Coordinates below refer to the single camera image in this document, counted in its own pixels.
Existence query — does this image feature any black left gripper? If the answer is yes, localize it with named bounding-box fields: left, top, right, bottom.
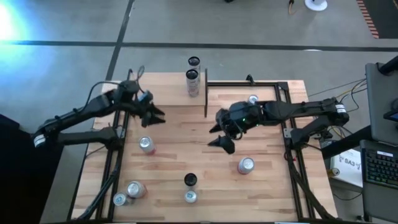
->
left=130, top=90, right=167, bottom=128

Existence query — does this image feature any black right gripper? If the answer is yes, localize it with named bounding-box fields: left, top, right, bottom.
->
left=207, top=103, right=264, bottom=155

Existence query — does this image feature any white and red soda can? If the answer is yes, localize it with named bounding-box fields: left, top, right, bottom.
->
left=237, top=157, right=256, bottom=175
left=139, top=136, right=157, bottom=156
left=126, top=180, right=147, bottom=199

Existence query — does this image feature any slim white can black top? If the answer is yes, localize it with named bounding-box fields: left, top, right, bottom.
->
left=183, top=172, right=198, bottom=191
left=185, top=68, right=200, bottom=98
left=187, top=55, right=202, bottom=82

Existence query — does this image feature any white paper sign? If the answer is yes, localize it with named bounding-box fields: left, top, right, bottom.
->
left=329, top=148, right=364, bottom=188

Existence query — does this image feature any large black cabinet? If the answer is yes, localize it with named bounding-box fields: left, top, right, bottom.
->
left=0, top=113, right=65, bottom=224

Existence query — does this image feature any white round stand base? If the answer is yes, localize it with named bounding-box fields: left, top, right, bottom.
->
left=304, top=0, right=328, bottom=12

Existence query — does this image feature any gray flat monitor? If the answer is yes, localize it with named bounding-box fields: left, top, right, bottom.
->
left=365, top=62, right=398, bottom=146

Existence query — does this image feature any laptop keyboard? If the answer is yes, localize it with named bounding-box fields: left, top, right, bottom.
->
left=359, top=139, right=398, bottom=223

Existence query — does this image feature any black phone blue screen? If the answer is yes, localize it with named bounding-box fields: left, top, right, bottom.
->
left=383, top=108, right=398, bottom=123

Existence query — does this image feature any black pole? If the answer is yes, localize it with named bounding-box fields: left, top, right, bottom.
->
left=377, top=55, right=398, bottom=76

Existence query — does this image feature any dark mat orange striped edge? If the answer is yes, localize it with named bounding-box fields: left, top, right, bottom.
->
left=356, top=0, right=398, bottom=40

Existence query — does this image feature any black aluminium table frame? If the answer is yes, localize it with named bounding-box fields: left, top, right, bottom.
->
left=76, top=81, right=336, bottom=222

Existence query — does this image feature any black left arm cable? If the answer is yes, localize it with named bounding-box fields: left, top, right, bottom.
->
left=81, top=65, right=146, bottom=108

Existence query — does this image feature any thin black cable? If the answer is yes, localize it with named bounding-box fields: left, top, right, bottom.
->
left=340, top=80, right=368, bottom=113

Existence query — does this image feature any white cable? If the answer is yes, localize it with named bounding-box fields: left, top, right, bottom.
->
left=307, top=78, right=367, bottom=98

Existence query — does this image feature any yellow cable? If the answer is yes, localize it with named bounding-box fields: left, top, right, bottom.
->
left=329, top=86, right=368, bottom=136

